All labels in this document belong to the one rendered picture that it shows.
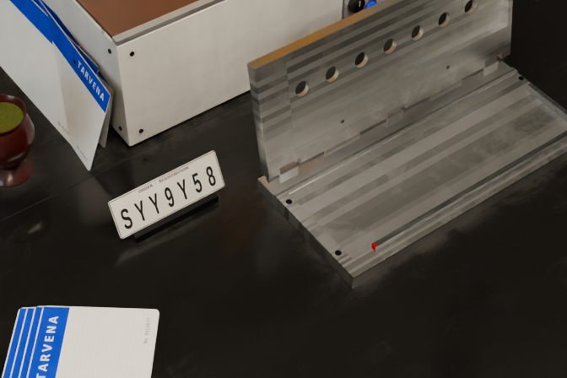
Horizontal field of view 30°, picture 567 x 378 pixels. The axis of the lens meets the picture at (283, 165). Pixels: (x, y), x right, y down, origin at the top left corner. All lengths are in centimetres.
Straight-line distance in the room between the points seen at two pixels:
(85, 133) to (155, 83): 12
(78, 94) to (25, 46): 15
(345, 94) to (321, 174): 11
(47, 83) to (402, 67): 51
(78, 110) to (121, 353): 44
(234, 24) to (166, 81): 12
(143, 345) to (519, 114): 67
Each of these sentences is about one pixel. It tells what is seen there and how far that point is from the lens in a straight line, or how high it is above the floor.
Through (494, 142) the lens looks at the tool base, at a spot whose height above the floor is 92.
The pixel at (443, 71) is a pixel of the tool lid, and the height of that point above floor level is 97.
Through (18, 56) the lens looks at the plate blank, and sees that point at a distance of 162.
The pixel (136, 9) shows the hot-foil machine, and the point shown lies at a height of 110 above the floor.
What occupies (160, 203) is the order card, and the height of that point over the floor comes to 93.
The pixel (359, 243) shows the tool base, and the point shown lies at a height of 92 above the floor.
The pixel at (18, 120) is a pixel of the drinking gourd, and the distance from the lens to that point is 142.
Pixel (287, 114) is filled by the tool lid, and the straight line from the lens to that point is 135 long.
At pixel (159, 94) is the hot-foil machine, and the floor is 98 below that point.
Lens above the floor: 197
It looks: 47 degrees down
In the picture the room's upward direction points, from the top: 1 degrees clockwise
